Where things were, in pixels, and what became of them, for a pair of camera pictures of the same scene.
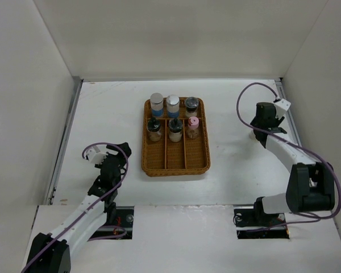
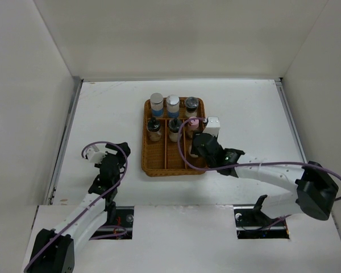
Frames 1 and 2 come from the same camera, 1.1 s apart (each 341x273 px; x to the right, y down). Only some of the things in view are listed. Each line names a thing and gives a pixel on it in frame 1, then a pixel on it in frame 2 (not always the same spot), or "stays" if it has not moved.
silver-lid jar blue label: x=157 y=101 stays
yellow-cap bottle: x=252 y=136 -> x=192 y=155
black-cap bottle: x=175 y=127 stays
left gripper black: x=116 y=149 stays
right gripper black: x=278 y=121 -> x=194 y=149
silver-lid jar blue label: x=173 y=106 stays
